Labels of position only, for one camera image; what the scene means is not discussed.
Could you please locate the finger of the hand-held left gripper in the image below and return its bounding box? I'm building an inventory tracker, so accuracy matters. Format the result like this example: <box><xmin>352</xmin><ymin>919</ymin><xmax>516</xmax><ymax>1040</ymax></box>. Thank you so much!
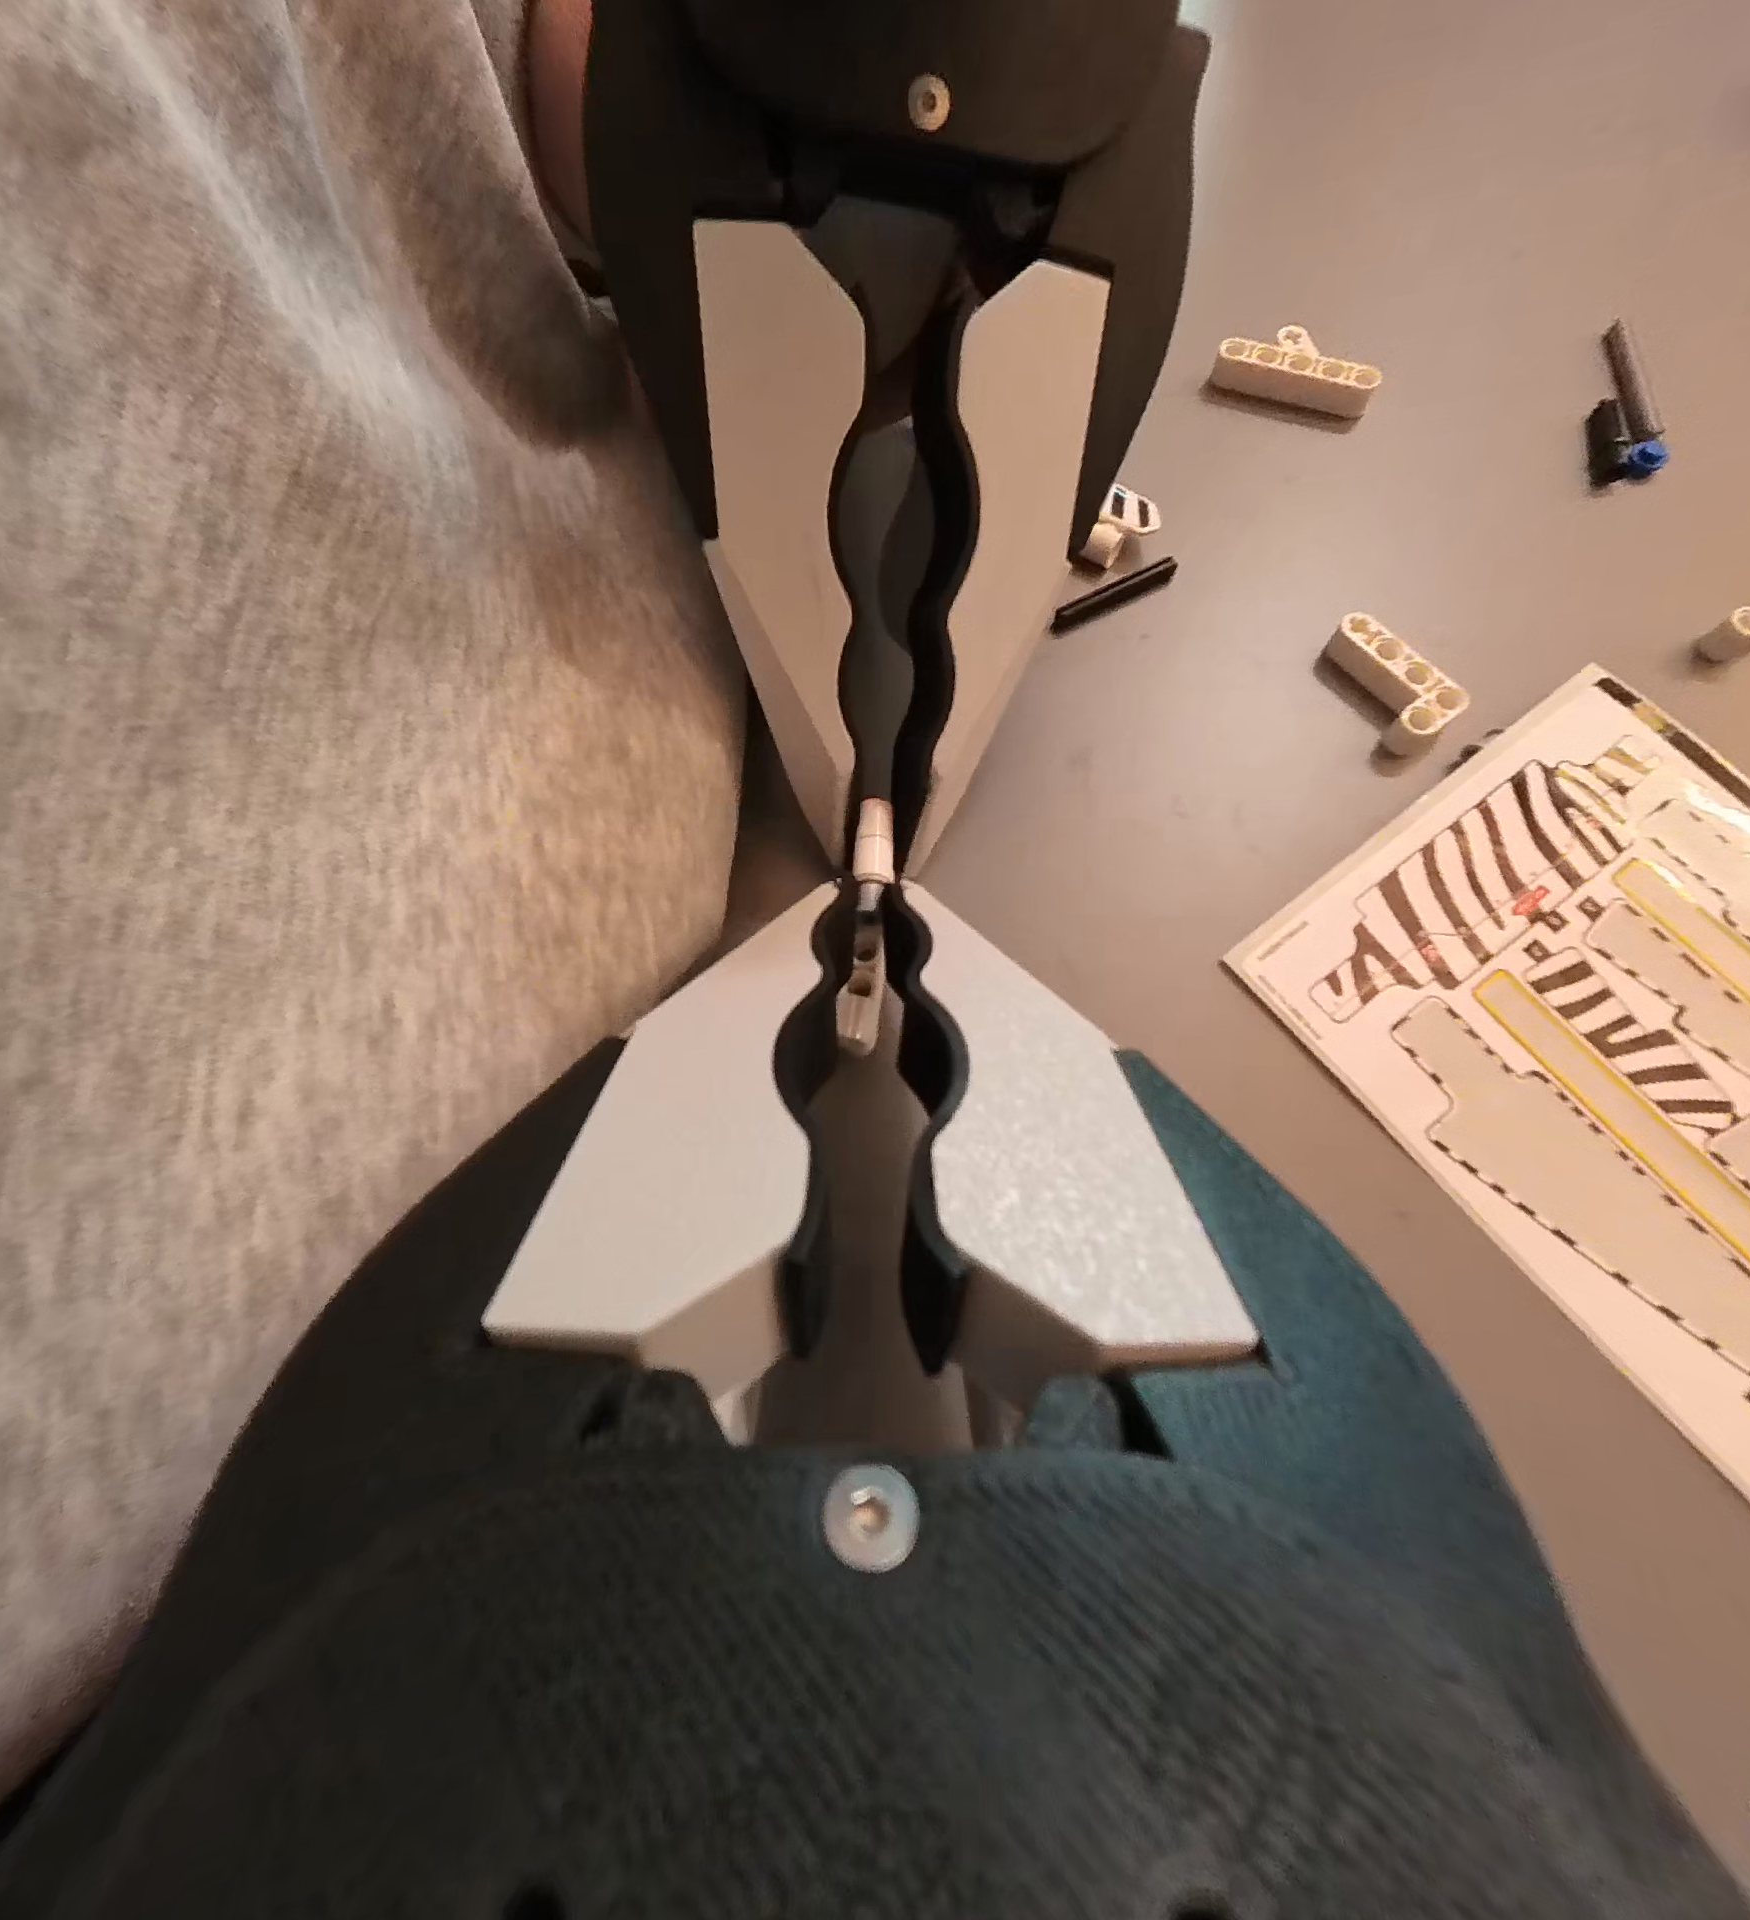
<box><xmin>692</xmin><ymin>216</ymin><xmax>883</xmax><ymax>873</ymax></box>
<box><xmin>890</xmin><ymin>260</ymin><xmax>1119</xmax><ymax>869</ymax></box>

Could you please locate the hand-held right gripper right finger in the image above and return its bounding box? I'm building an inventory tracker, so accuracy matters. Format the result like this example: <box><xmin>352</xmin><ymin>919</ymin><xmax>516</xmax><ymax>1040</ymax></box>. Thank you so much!
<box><xmin>883</xmin><ymin>886</ymin><xmax>1268</xmax><ymax>1383</ymax></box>

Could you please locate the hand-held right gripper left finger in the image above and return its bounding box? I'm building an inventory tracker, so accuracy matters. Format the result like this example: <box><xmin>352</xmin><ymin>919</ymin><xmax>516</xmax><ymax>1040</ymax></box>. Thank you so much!
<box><xmin>480</xmin><ymin>886</ymin><xmax>859</xmax><ymax>1375</ymax></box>

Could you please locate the white lego connector with holes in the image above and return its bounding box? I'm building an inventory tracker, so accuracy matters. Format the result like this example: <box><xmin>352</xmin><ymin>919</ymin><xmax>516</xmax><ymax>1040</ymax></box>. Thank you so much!
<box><xmin>837</xmin><ymin>896</ymin><xmax>897</xmax><ymax>1064</ymax></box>

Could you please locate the thin black lego axle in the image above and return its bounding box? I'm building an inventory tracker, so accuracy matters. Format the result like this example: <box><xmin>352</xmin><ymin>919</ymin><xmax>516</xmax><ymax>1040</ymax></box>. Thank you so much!
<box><xmin>1047</xmin><ymin>552</ymin><xmax>1183</xmax><ymax>635</ymax></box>

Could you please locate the white straight lego beam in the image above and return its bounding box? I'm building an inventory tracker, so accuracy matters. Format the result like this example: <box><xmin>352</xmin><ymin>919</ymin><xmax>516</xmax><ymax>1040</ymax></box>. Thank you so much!
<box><xmin>1208</xmin><ymin>322</ymin><xmax>1392</xmax><ymax>429</ymax></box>

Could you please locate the white lego L-beam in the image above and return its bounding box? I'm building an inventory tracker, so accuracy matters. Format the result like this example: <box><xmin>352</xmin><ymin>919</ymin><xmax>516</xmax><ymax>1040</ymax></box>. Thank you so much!
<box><xmin>1319</xmin><ymin>613</ymin><xmax>1471</xmax><ymax>758</ymax></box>

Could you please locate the black and blue lego pin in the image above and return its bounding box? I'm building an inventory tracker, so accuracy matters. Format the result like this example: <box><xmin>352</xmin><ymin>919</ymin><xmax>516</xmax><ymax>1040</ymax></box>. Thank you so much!
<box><xmin>1585</xmin><ymin>388</ymin><xmax>1675</xmax><ymax>492</ymax></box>

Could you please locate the person's left hand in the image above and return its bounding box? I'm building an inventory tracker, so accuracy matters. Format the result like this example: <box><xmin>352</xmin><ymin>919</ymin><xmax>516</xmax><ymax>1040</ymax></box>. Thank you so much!
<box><xmin>526</xmin><ymin>0</ymin><xmax>617</xmax><ymax>299</ymax></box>

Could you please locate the zebra sticker sheet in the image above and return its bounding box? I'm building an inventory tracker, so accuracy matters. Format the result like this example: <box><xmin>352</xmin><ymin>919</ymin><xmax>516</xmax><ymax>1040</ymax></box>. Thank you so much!
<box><xmin>1219</xmin><ymin>661</ymin><xmax>1750</xmax><ymax>1589</ymax></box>

